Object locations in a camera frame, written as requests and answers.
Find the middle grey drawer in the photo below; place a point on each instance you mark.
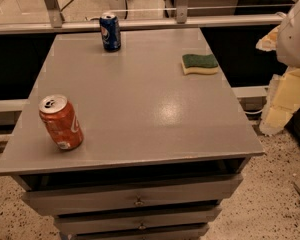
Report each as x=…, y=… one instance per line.
x=139, y=219

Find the metal window rail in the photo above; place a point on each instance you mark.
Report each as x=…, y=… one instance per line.
x=166, y=23

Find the bottom grey drawer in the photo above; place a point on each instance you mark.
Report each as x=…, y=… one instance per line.
x=181, y=232

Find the red coke can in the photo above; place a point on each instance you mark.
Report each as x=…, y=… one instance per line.
x=59, y=117

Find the grey drawer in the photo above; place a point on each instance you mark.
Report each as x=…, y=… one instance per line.
x=123, y=196
x=181, y=232
x=139, y=219

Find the green and yellow sponge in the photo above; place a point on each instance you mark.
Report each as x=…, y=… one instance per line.
x=199, y=64

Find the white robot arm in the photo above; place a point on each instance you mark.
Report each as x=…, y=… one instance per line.
x=283, y=95

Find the blue pepsi can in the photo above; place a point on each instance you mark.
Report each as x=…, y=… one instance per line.
x=110, y=32

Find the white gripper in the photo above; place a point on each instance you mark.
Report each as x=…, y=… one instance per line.
x=295, y=39

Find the top grey drawer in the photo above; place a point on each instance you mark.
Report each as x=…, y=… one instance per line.
x=123, y=196

